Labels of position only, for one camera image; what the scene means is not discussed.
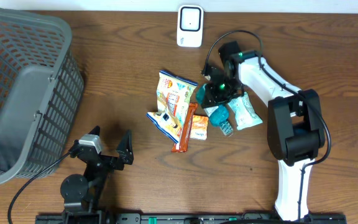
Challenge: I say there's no grey plastic shopping basket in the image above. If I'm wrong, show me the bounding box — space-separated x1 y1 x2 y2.
0 8 85 184

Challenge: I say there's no small orange packet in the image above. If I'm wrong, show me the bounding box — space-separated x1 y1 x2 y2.
190 115 209 141

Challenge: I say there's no yellow snack bag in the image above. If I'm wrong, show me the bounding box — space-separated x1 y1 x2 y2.
146 70 198 144

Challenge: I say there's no white barcode scanner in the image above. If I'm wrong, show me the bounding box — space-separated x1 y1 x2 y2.
177 5 204 48

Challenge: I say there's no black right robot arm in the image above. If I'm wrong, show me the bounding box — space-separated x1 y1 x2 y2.
201 41 328 221

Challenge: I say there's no orange brown snack bar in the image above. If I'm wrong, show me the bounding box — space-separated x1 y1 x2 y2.
171 103 198 152

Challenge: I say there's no white tissue pack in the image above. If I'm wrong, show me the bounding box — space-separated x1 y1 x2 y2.
228 92 263 131

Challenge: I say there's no blue mouthwash bottle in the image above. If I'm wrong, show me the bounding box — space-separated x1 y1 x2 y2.
196 83 234 136

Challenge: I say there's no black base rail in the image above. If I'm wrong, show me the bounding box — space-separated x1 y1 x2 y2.
35 212 347 224

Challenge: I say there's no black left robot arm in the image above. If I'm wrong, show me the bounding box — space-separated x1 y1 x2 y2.
60 126 134 224

